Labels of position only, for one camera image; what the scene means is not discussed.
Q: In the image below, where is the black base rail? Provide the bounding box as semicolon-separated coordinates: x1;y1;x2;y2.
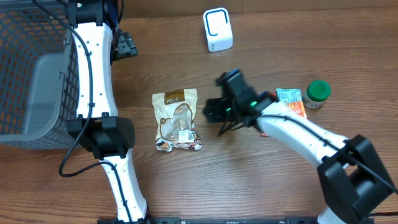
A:
133;216;317;224

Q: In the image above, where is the teal orange snack packet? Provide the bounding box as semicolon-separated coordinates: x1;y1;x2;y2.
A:
276;88;302;103

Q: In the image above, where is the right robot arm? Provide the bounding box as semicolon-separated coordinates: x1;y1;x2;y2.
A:
203;69;397;223

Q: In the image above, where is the grey plastic mesh basket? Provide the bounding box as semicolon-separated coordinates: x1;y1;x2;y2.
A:
1;1;79;149

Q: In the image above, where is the small orange snack packet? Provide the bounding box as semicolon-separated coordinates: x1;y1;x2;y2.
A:
287;100;307;119

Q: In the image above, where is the red snack bar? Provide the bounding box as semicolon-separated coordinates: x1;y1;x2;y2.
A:
261;132;269;138

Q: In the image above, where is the white barcode scanner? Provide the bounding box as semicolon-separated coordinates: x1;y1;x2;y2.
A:
203;7;233;52

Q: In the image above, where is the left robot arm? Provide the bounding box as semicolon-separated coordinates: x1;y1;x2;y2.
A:
65;0;150;223

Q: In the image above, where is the green lidded jar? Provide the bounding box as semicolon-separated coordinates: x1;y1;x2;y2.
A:
302;80;331;109

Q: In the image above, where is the beige snack pouch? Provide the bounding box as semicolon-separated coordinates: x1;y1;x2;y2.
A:
152;88;202;152

